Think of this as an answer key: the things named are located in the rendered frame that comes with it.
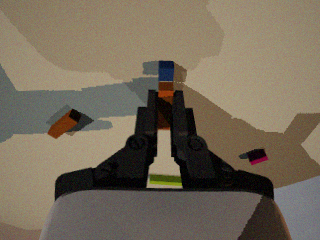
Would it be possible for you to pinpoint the orange rod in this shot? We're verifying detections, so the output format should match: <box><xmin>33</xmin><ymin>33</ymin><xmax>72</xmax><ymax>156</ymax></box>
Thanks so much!
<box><xmin>47</xmin><ymin>109</ymin><xmax>81</xmax><ymax>139</ymax></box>
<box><xmin>158</xmin><ymin>82</ymin><xmax>174</xmax><ymax>130</ymax></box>

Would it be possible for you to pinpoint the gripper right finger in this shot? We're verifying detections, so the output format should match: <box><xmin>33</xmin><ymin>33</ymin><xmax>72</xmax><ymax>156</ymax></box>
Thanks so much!
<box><xmin>170</xmin><ymin>90</ymin><xmax>274</xmax><ymax>200</ymax></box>

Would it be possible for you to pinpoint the small blue block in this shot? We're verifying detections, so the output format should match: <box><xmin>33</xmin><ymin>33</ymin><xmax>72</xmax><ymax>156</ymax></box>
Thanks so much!
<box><xmin>158</xmin><ymin>60</ymin><xmax>174</xmax><ymax>81</ymax></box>

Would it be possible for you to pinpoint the lime green rod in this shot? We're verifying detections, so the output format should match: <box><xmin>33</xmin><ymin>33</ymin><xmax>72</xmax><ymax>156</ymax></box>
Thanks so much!
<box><xmin>149</xmin><ymin>174</ymin><xmax>182</xmax><ymax>186</ymax></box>

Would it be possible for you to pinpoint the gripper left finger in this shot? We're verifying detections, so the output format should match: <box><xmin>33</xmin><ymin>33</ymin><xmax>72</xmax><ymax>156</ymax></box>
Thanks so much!
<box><xmin>55</xmin><ymin>90</ymin><xmax>159</xmax><ymax>201</ymax></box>

